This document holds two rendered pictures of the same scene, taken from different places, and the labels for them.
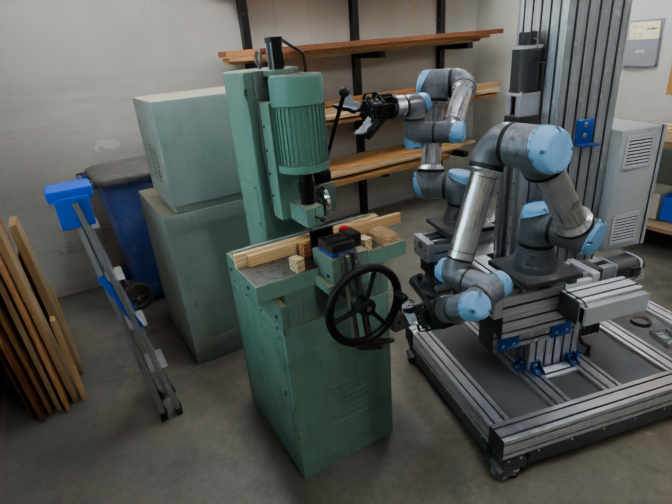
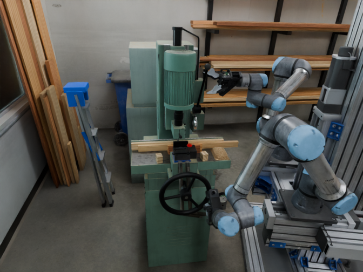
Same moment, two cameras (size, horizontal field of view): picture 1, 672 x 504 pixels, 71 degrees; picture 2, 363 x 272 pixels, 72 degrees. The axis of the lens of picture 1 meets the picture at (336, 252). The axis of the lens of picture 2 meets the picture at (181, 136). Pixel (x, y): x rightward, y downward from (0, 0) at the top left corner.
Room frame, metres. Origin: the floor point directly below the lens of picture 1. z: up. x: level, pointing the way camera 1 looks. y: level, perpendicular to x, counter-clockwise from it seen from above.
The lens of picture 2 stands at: (0.28, -0.40, 1.70)
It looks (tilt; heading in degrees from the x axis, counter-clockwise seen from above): 27 degrees down; 20
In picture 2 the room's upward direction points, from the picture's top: 2 degrees clockwise
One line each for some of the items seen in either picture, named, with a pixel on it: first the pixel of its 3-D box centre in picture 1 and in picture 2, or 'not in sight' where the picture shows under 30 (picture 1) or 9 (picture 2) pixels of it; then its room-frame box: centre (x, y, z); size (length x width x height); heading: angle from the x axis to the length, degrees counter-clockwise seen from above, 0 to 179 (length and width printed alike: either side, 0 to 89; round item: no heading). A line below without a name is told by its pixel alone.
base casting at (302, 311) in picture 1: (302, 270); (175, 158); (1.70, 0.14, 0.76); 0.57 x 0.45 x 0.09; 29
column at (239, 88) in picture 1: (271, 165); (173, 96); (1.85, 0.23, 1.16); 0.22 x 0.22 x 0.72; 29
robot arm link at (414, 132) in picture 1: (418, 132); (255, 98); (1.73, -0.34, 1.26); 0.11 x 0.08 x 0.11; 65
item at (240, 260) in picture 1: (311, 239); (178, 144); (1.62, 0.09, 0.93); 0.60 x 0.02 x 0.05; 119
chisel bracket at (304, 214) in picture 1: (307, 213); (177, 130); (1.61, 0.09, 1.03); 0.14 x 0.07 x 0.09; 29
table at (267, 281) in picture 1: (329, 264); (181, 162); (1.50, 0.03, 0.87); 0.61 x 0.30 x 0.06; 119
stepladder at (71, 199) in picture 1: (120, 309); (93, 148); (1.83, 0.98, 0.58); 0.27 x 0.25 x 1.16; 119
